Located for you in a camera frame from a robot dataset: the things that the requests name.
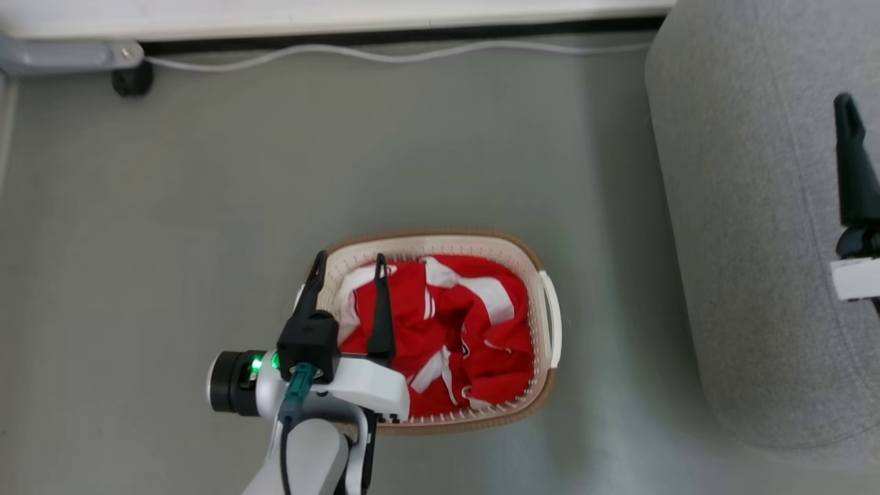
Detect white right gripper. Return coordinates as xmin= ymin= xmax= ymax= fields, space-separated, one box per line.
xmin=830 ymin=93 xmax=880 ymax=301

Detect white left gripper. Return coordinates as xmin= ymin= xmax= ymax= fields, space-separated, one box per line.
xmin=296 ymin=251 xmax=411 ymax=422

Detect red white jersey shirt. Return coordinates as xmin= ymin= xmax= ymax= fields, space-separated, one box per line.
xmin=337 ymin=254 xmax=536 ymax=419

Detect cream perforated laundry basket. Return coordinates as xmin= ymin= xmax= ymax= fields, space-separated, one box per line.
xmin=297 ymin=228 xmax=562 ymax=435

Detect grey fabric sofa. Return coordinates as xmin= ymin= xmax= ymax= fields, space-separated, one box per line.
xmin=645 ymin=0 xmax=880 ymax=451

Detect black caster wheel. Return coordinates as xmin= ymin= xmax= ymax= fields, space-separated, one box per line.
xmin=111 ymin=60 xmax=154 ymax=97

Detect teal left camera connector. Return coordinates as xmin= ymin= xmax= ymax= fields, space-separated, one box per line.
xmin=278 ymin=363 xmax=317 ymax=427

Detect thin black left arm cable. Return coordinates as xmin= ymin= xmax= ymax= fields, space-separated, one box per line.
xmin=278 ymin=412 xmax=294 ymax=495

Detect white floor cable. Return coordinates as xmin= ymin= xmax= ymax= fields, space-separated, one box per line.
xmin=144 ymin=40 xmax=652 ymax=73

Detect grey metal frame leg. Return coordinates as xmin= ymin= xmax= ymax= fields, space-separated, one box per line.
xmin=0 ymin=33 xmax=145 ymax=76

